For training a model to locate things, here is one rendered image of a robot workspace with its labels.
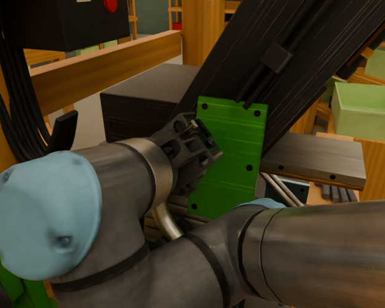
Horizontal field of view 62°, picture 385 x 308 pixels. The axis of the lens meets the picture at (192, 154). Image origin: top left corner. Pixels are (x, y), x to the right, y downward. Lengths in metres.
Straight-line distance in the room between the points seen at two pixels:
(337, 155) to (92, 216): 0.57
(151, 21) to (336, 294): 10.75
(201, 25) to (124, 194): 1.11
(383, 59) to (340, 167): 2.57
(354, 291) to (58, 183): 0.17
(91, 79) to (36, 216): 0.68
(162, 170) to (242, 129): 0.25
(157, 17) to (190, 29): 9.43
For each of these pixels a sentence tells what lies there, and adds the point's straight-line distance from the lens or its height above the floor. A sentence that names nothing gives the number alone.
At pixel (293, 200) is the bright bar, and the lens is 0.73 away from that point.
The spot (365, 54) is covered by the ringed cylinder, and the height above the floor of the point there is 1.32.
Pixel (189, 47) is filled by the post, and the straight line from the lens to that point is 1.34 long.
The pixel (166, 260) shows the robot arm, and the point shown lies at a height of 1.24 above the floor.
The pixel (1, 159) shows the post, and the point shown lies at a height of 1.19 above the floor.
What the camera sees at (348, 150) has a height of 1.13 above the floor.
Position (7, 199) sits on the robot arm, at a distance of 0.22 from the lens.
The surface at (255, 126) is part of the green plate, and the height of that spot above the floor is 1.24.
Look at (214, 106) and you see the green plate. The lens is 0.53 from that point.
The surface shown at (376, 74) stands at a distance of 3.25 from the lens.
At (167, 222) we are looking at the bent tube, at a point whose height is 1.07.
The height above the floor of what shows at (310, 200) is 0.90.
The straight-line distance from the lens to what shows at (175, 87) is 0.70.
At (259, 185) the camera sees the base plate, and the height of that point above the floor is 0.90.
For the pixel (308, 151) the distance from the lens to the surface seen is 0.71.
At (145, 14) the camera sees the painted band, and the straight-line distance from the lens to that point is 10.97.
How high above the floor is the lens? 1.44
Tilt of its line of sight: 28 degrees down
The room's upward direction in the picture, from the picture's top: straight up
